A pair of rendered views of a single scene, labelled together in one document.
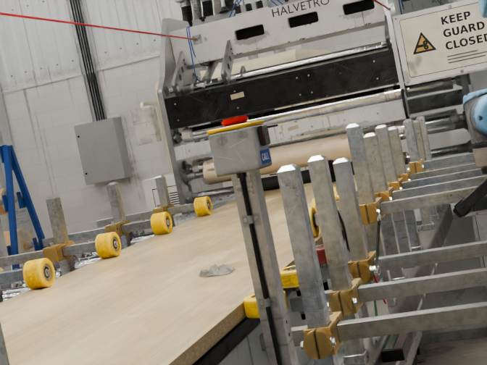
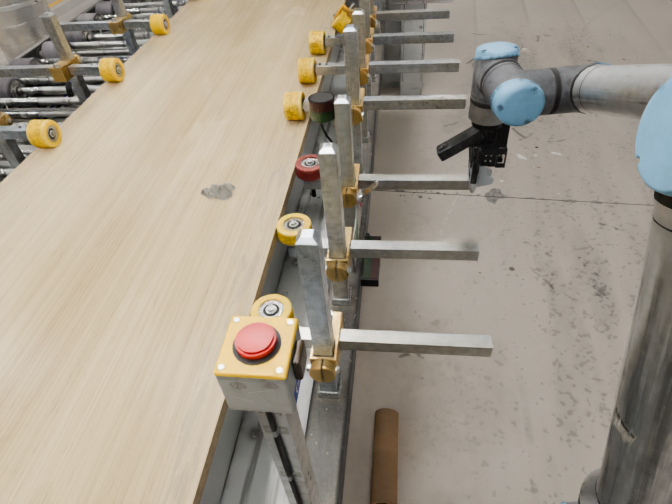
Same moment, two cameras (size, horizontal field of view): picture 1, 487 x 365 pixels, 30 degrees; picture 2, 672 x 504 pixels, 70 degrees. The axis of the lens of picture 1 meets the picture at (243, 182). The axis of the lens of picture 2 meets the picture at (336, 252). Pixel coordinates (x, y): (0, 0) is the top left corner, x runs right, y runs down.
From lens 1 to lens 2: 1.12 m
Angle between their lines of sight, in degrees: 41
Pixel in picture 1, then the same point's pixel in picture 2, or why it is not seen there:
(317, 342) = (323, 374)
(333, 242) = (335, 224)
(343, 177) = (343, 117)
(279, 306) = (303, 477)
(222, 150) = (237, 393)
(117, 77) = not seen: outside the picture
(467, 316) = (459, 351)
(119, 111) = not seen: outside the picture
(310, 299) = (319, 339)
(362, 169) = (353, 73)
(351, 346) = (340, 293)
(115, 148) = not seen: outside the picture
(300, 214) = (317, 282)
